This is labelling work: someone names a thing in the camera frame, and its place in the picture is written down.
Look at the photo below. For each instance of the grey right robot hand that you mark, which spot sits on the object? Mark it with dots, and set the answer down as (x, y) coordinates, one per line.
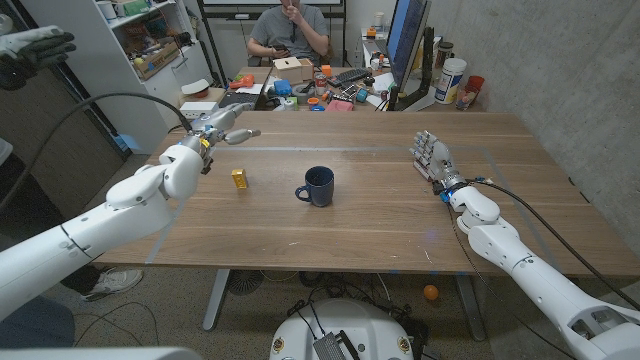
(439, 160)

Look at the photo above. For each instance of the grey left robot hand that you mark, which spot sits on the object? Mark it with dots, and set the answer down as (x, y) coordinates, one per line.
(215, 122)

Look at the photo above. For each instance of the yellow lego brick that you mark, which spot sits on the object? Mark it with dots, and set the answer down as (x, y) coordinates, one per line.
(239, 179)

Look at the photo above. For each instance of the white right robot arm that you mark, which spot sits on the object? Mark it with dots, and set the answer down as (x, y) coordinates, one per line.
(535, 275)

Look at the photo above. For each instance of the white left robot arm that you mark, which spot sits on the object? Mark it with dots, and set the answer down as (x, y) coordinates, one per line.
(125, 205)

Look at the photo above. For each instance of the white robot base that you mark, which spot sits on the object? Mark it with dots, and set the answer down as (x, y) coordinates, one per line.
(345, 330)

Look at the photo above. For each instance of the orange hand tool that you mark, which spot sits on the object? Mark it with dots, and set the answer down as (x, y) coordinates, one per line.
(244, 81)

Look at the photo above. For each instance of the clear plastic cup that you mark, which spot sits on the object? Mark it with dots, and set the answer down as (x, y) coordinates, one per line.
(465, 97)

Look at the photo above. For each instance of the red plastic cup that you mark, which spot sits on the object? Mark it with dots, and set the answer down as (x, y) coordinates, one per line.
(476, 82)

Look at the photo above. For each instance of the white power box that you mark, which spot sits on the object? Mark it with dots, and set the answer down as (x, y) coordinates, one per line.
(195, 107)

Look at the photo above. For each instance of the black laptop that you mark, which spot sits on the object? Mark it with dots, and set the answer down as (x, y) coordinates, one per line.
(240, 97)

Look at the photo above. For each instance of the blue plastic box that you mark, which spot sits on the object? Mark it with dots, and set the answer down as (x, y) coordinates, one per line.
(282, 87)

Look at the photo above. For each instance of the white plastic canister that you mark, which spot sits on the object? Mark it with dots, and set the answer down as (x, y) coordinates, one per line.
(450, 80)

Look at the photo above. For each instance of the small cardboard box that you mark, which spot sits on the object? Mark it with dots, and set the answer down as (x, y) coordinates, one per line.
(287, 70)

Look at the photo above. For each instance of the small blue cylinder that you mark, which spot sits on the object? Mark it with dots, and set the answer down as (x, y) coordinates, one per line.
(361, 95)

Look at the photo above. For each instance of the dark jar with black lid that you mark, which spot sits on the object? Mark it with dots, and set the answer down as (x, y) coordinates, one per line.
(444, 54)

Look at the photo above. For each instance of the white shelf unit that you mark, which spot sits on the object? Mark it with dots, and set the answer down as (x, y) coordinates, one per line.
(125, 65)

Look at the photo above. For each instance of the pink cloth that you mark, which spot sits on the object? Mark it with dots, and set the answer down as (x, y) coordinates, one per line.
(340, 106)

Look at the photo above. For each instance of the seated person in grey shirt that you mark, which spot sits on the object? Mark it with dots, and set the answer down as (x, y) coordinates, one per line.
(290, 32)

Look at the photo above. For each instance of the black keyboard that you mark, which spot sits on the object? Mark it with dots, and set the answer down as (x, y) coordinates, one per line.
(350, 76)

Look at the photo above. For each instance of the dark blue mug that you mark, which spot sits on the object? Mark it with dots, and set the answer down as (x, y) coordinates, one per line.
(320, 190)

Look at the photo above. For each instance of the black computer monitor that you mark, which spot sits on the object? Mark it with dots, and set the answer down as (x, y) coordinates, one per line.
(407, 40)

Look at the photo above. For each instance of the orange ball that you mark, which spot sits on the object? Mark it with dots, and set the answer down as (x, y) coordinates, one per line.
(431, 292)

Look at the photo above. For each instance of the grey table leg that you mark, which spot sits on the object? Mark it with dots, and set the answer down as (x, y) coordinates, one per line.
(216, 300)
(471, 310)

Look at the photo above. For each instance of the white sneaker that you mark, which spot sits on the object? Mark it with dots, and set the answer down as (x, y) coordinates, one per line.
(117, 281)

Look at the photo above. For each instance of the black and white glove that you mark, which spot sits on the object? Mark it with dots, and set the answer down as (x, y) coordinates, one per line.
(35, 50)

